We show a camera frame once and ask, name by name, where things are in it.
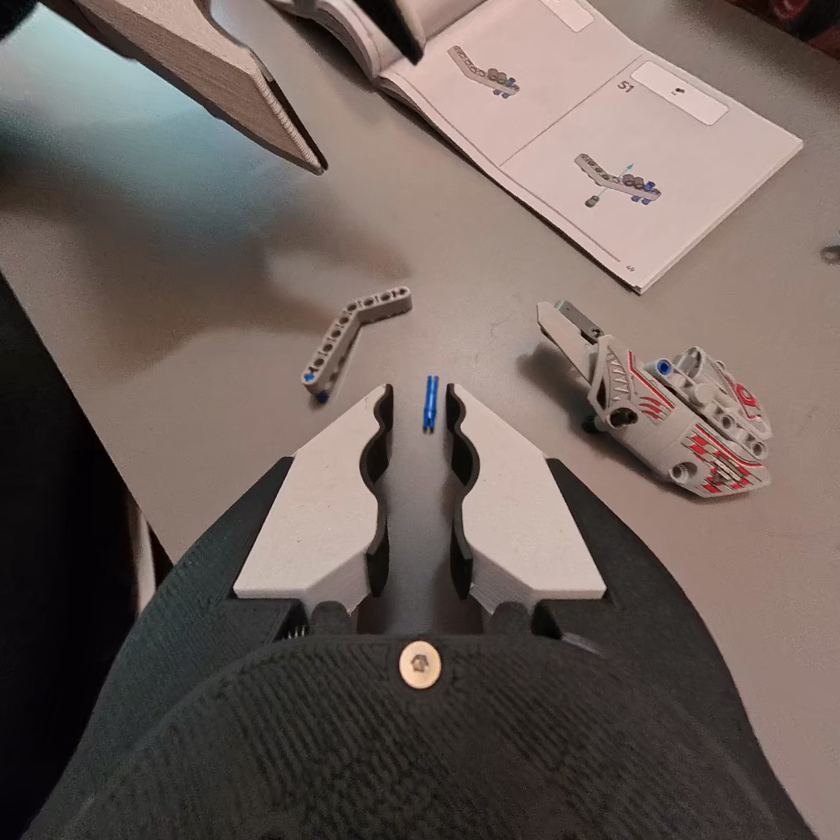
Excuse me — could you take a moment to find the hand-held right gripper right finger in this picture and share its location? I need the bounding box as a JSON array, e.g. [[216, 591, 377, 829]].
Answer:
[[445, 384, 607, 626]]

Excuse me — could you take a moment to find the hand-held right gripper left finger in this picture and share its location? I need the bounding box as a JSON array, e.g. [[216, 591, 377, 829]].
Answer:
[[233, 384, 395, 619]]

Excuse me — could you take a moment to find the grey red toy vehicle body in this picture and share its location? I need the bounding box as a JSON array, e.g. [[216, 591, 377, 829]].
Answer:
[[535, 301, 774, 501]]

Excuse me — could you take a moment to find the grey bent toy beam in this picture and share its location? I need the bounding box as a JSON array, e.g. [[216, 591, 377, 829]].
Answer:
[[301, 286, 413, 395]]

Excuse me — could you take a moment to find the open instruction booklet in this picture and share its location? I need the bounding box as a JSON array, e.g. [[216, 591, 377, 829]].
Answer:
[[266, 0, 805, 295]]

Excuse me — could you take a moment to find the black toy set box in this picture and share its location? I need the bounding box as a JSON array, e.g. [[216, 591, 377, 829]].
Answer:
[[748, 0, 840, 56]]

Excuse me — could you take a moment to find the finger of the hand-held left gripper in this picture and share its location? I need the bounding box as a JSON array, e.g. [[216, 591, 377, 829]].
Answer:
[[366, 0, 429, 65], [39, 0, 329, 176]]

